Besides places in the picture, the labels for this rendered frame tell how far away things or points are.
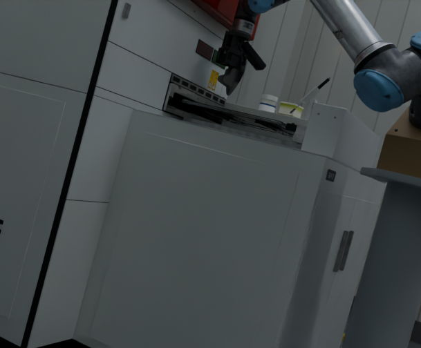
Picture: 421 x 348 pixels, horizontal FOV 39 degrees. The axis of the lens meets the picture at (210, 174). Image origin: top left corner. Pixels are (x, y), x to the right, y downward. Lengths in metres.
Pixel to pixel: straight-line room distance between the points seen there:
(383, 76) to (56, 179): 0.92
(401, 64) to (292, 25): 2.87
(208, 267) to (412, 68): 0.75
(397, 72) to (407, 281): 0.52
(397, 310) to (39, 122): 1.11
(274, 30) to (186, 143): 2.74
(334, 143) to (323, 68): 2.70
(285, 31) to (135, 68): 2.61
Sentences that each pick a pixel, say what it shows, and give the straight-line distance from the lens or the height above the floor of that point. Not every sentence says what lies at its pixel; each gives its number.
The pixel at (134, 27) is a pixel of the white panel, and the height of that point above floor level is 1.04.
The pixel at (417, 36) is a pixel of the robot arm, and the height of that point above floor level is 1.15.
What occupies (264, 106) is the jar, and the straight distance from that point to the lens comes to 2.57.
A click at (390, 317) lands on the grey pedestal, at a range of 1.61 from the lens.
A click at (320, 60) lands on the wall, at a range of 4.36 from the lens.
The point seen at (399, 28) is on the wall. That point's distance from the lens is 4.16.
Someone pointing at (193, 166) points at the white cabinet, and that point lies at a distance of 1.71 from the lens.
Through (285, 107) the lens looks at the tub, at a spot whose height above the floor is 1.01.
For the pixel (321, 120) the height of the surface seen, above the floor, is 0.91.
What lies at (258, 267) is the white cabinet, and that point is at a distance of 1.63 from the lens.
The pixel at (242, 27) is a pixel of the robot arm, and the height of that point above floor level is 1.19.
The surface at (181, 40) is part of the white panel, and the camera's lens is 2.02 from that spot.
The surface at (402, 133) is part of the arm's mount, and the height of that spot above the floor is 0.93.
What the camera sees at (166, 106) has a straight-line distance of 1.98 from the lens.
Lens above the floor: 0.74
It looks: 2 degrees down
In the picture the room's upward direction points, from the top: 15 degrees clockwise
